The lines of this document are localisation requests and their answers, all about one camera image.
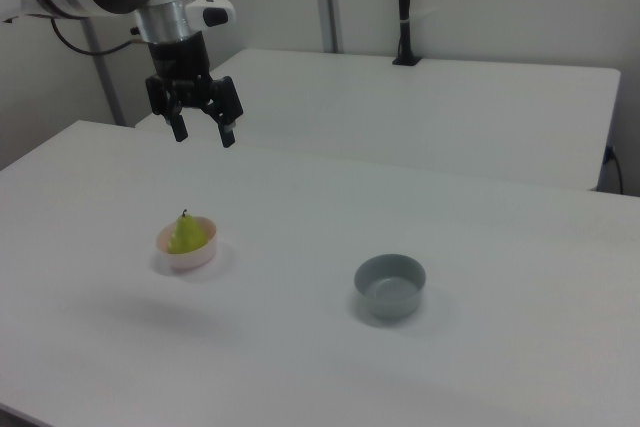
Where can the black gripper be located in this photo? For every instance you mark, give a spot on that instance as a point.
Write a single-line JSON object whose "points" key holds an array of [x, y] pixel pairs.
{"points": [[180, 59]]}

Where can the green pear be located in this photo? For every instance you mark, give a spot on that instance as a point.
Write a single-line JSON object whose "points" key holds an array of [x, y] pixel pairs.
{"points": [[187, 237]]}

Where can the pink bowl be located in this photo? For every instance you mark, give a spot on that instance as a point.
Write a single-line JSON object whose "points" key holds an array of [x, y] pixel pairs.
{"points": [[192, 261]]}

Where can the grey bowl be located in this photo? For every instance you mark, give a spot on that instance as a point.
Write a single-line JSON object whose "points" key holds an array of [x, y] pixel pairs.
{"points": [[390, 292]]}

